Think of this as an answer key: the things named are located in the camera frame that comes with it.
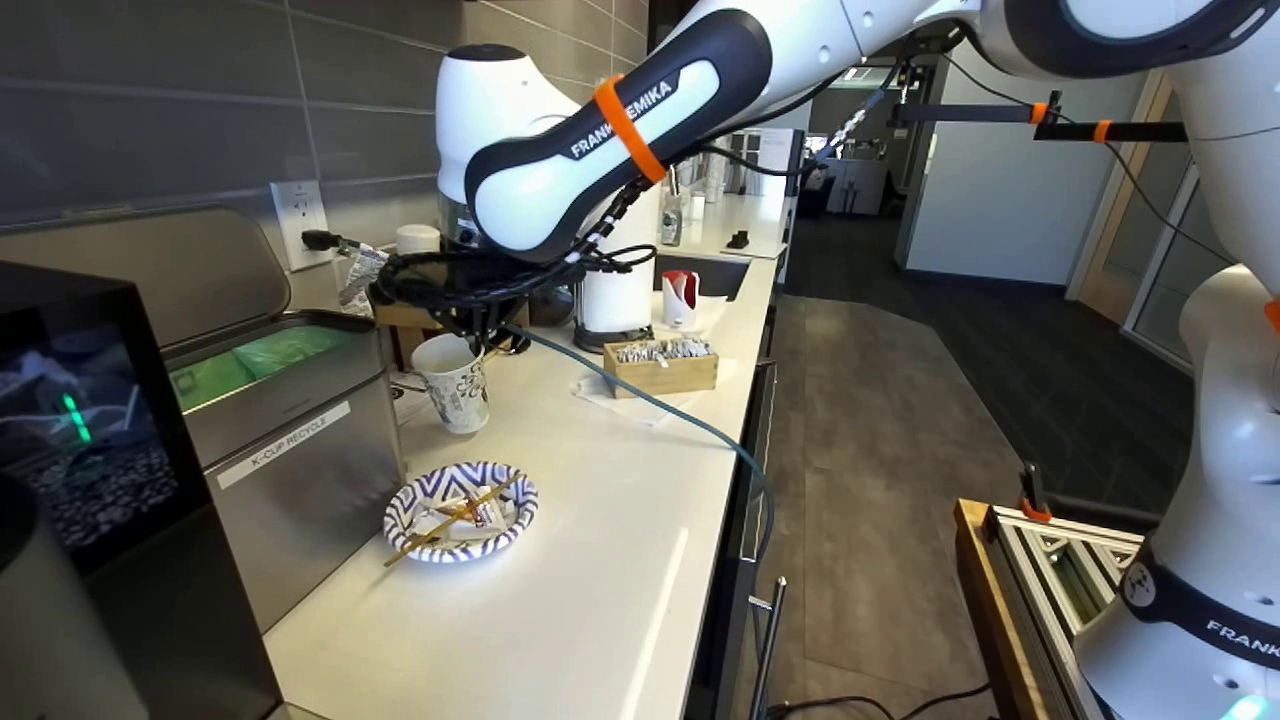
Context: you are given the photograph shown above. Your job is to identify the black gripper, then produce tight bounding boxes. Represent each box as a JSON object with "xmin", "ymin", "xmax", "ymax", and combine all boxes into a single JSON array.
[{"xmin": 418, "ymin": 254, "xmax": 534, "ymax": 364}]

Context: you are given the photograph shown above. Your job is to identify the white patterned coffee cup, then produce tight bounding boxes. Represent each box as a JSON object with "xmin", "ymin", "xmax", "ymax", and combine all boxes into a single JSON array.
[{"xmin": 408, "ymin": 326, "xmax": 497, "ymax": 441}]

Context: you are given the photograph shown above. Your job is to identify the black coffee machine with screen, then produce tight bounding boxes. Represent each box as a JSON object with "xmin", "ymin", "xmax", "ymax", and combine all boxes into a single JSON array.
[{"xmin": 0, "ymin": 259, "xmax": 289, "ymax": 720}]

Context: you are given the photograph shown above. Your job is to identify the wooden countertop organizer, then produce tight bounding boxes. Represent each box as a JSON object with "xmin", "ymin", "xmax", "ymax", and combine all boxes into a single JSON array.
[{"xmin": 369, "ymin": 291, "xmax": 449, "ymax": 375}]

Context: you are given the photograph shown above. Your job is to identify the white paper towel roll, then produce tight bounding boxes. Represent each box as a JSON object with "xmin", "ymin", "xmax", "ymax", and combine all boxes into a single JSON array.
[{"xmin": 572, "ymin": 243, "xmax": 659, "ymax": 340}]

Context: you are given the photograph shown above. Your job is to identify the blue white patterned plate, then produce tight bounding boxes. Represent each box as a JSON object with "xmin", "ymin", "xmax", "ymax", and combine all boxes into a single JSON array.
[{"xmin": 379, "ymin": 459, "xmax": 543, "ymax": 566}]

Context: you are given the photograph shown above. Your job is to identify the wooden stir sticks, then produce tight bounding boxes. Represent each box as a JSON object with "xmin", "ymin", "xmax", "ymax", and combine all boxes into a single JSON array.
[{"xmin": 383, "ymin": 483, "xmax": 521, "ymax": 572}]

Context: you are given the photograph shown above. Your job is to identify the wooden box of sugar packets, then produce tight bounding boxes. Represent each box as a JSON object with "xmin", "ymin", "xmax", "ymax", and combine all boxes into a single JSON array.
[{"xmin": 601, "ymin": 332, "xmax": 725, "ymax": 399}]

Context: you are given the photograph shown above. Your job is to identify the stainless steel countertop appliance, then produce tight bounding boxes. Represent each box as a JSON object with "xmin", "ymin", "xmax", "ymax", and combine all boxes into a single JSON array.
[{"xmin": 0, "ymin": 208, "xmax": 413, "ymax": 630}]

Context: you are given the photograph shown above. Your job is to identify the red and white object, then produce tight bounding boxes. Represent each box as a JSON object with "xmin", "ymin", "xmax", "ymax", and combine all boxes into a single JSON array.
[{"xmin": 659, "ymin": 263, "xmax": 705, "ymax": 332}]

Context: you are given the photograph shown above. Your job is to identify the black sink basin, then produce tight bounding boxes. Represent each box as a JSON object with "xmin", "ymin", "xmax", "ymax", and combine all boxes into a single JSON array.
[{"xmin": 656, "ymin": 248, "xmax": 755, "ymax": 305}]

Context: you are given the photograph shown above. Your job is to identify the black power cable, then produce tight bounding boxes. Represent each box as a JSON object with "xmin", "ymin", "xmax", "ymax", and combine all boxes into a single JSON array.
[{"xmin": 300, "ymin": 228, "xmax": 785, "ymax": 565}]

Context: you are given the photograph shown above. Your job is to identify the white wall outlet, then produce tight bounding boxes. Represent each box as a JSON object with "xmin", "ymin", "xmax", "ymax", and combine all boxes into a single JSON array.
[{"xmin": 266, "ymin": 174, "xmax": 336, "ymax": 272}]

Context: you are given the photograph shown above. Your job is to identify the orange strap on arm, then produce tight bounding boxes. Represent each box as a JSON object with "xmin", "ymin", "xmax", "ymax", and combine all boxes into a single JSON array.
[{"xmin": 586, "ymin": 70, "xmax": 672, "ymax": 187}]

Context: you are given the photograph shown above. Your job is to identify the metal cabinet handle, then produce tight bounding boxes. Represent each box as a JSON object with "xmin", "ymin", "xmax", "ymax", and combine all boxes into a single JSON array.
[{"xmin": 739, "ymin": 572, "xmax": 793, "ymax": 720}]

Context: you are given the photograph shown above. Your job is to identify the aluminium frame robot cart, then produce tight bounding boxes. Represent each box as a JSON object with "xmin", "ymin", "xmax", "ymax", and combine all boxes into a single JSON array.
[{"xmin": 951, "ymin": 496, "xmax": 1151, "ymax": 720}]

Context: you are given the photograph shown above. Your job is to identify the black camera boom rod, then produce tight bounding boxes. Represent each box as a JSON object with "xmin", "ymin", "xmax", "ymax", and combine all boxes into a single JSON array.
[{"xmin": 886, "ymin": 86, "xmax": 1191, "ymax": 150}]

